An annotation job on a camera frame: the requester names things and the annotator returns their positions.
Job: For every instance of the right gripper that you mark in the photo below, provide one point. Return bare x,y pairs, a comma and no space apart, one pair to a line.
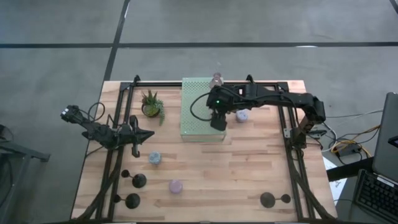
222,96

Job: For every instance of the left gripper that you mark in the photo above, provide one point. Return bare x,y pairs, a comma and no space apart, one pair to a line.
123,135

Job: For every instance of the blue patterned candle tin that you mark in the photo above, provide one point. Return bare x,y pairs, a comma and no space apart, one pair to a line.
155,157

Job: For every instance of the pink ribbed glass candle holder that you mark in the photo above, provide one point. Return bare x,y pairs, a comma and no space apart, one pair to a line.
216,80

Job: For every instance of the black metal candlestick holder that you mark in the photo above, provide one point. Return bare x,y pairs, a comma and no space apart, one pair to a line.
139,180
132,201
267,200

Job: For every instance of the pink patterned candle tin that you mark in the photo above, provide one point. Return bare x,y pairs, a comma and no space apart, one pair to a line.
175,186

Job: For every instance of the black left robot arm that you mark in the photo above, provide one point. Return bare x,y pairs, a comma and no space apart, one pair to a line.
96,130

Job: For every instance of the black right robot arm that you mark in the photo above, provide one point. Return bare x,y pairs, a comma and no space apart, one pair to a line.
280,98

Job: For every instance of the grey patterned candle tin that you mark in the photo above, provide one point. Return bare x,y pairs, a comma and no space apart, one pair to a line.
242,116

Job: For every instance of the potted succulent plant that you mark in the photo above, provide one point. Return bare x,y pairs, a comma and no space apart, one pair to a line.
151,107

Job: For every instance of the green perforated metal shelf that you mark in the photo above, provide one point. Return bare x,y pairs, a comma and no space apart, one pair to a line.
186,93

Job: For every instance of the dark metal side table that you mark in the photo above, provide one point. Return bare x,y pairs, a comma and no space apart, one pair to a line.
18,152

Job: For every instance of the white paper sheet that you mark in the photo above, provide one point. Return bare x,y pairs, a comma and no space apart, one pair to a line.
334,183

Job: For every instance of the black power box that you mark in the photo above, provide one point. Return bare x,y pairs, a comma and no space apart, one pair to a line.
349,151

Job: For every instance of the black side table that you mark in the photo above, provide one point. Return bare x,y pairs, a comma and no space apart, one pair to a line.
348,169

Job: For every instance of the grey laptop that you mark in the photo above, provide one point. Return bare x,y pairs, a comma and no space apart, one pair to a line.
385,140

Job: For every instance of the black aluminium frame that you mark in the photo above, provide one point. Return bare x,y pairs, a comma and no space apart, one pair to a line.
155,84

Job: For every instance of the grey metal bracket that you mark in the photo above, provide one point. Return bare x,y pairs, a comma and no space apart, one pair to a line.
287,133

